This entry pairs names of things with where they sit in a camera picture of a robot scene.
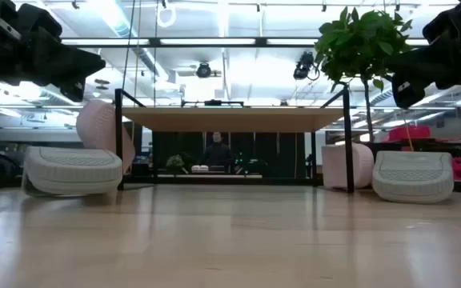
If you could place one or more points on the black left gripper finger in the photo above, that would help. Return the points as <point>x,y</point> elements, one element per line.
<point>73,91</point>
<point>74,66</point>

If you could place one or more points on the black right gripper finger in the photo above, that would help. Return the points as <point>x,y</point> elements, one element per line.
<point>412,66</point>
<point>404,96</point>

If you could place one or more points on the pink rubber slide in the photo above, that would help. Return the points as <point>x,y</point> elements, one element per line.
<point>96,128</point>
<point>332,168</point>

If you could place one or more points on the grey rubber slide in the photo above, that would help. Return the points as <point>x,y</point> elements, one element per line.
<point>412,176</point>
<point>72,172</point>

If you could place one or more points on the pale background slides pair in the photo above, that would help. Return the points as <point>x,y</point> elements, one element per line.
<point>199,169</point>

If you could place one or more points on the red plastic crate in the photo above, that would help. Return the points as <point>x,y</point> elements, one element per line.
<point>408,134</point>

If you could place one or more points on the green potted plant black pot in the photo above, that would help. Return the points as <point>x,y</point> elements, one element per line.
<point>358,40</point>

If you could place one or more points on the black ceiling spotlight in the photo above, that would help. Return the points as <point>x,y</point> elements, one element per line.
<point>303,66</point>
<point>203,70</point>

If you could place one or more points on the small green background plant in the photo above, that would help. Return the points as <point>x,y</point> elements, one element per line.
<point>175,162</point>

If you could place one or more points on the person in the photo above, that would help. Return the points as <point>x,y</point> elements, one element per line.
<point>216,156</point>

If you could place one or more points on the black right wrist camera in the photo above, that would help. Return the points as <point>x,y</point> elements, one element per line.
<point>442,28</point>

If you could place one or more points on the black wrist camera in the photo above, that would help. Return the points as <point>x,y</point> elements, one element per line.
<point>40,20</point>
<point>442,28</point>

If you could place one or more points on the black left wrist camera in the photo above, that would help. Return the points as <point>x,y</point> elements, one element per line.
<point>40,20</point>

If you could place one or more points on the wooden shelf black metal frame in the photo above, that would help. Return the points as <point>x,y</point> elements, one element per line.
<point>234,120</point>

